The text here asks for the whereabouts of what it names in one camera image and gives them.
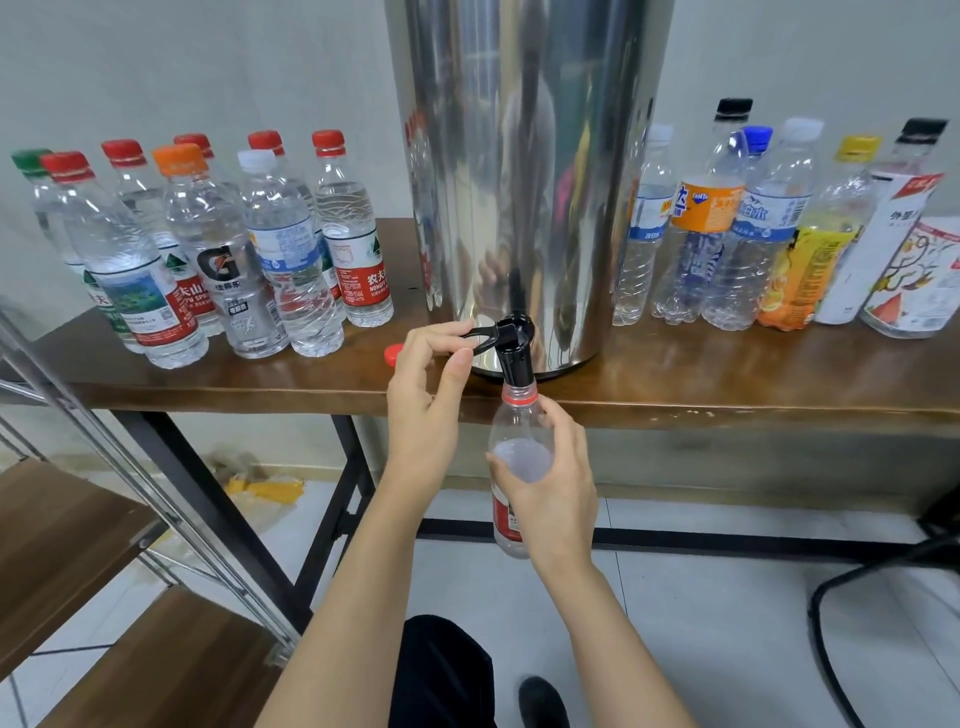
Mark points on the person's black shoe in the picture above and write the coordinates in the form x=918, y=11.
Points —
x=543, y=705

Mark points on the orange cap clear plastic bottle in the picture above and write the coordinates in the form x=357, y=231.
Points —
x=218, y=263

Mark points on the black metal table frame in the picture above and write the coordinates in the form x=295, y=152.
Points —
x=705, y=540

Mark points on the wooden metal shelf rack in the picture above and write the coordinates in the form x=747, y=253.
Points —
x=53, y=555

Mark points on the green label plastic water bottle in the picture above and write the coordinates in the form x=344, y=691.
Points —
x=38, y=203

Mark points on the person's black trouser leg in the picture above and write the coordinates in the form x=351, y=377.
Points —
x=443, y=683

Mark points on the wooden stool with black frame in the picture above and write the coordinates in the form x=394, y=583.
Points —
x=885, y=593

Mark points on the yellow debris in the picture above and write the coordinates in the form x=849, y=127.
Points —
x=267, y=486

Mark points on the person's left forearm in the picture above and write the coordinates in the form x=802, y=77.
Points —
x=360, y=638

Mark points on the person's left hand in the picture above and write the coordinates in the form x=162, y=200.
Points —
x=425, y=435

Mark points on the red bottle cap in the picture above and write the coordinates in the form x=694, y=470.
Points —
x=392, y=356

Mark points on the stainless steel water dispenser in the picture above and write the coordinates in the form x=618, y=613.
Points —
x=525, y=150

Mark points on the person's right forearm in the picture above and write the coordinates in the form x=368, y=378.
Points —
x=623, y=660

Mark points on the person's right hand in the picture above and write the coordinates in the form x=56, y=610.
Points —
x=558, y=503

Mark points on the white-cap blue-label bottle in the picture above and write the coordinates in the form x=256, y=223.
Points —
x=293, y=263

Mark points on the green red label plastic bottle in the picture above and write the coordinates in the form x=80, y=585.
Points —
x=267, y=140

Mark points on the cluster of plastic bottles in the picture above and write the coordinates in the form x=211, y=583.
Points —
x=780, y=225

